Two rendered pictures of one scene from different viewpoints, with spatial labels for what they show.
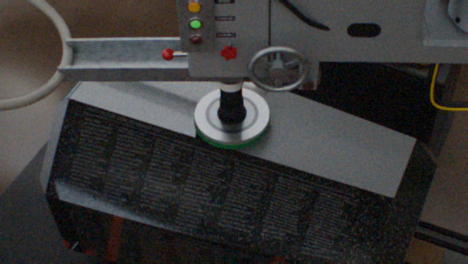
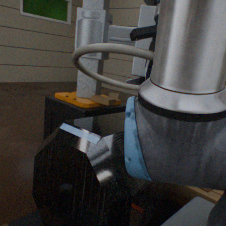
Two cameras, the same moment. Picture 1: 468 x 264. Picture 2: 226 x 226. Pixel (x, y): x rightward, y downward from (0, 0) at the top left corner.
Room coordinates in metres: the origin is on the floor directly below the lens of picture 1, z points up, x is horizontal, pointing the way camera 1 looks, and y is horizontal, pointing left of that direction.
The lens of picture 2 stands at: (1.19, 1.71, 1.24)
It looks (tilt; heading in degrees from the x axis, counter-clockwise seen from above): 14 degrees down; 282
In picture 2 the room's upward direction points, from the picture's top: 7 degrees clockwise
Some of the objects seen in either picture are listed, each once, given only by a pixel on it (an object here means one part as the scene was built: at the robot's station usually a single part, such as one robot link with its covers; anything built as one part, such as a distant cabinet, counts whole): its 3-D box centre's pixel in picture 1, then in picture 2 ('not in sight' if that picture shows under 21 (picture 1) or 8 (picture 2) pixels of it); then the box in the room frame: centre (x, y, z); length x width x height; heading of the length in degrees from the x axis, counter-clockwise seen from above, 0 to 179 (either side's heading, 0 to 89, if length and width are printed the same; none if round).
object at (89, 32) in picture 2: not in sight; (114, 39); (1.78, -0.61, 1.34); 0.74 x 0.34 x 0.25; 6
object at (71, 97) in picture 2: not in sight; (88, 98); (1.97, -0.59, 0.76); 0.49 x 0.49 x 0.05; 61
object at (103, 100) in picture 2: not in sight; (103, 100); (1.78, -0.43, 0.81); 0.20 x 0.10 x 0.05; 159
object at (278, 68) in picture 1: (277, 59); not in sight; (1.23, -0.11, 1.18); 0.15 x 0.10 x 0.15; 88
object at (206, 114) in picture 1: (231, 114); not in sight; (1.35, 0.00, 0.86); 0.21 x 0.21 x 0.01
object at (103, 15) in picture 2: not in sight; (94, 35); (1.97, -0.59, 1.36); 0.35 x 0.35 x 0.41
